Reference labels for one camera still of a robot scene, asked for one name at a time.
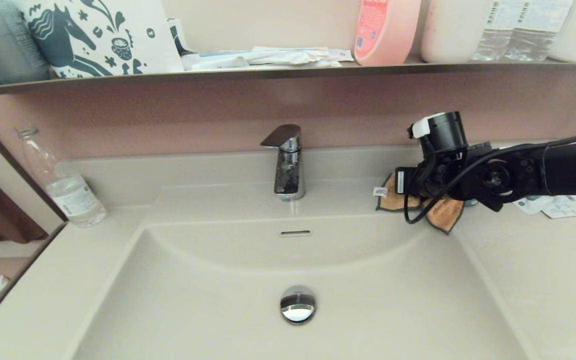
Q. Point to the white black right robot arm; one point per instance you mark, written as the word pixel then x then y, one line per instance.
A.
pixel 568 165

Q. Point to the white round jar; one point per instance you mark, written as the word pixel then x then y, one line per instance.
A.
pixel 450 30

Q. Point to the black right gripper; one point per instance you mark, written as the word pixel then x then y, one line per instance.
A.
pixel 443 180

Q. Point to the uncapped clear plastic bottle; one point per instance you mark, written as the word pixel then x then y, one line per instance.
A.
pixel 70 192

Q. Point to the white horse print bag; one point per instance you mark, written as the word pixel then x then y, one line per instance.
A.
pixel 133 30

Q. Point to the white blister card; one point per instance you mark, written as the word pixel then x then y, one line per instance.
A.
pixel 525 204

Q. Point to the crumpled white packet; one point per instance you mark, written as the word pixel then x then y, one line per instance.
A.
pixel 293 57

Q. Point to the brown wall shelf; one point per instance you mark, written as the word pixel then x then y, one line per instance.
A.
pixel 288 73

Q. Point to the small flat white packet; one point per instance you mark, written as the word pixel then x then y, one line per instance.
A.
pixel 342 55

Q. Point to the white printed leaflet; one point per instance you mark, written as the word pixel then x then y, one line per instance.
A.
pixel 570 206

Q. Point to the orange fluffy cleaning cloth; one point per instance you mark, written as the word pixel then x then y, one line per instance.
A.
pixel 445 215

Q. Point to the beige ceramic sink basin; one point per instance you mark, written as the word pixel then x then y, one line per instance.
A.
pixel 208 300

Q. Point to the chrome faucet body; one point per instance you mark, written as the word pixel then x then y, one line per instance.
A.
pixel 288 175

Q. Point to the chrome drain stopper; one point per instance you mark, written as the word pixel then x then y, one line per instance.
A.
pixel 297 305

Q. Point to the clear plastic water bottle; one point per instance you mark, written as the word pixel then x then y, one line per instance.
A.
pixel 537 35
pixel 492 40

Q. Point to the pink lotion bottle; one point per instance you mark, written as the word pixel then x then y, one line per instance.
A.
pixel 387 35

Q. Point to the white packet blue stripe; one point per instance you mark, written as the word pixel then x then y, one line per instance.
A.
pixel 213 61

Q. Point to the black cylindrical right wrist camera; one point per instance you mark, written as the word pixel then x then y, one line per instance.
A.
pixel 443 132

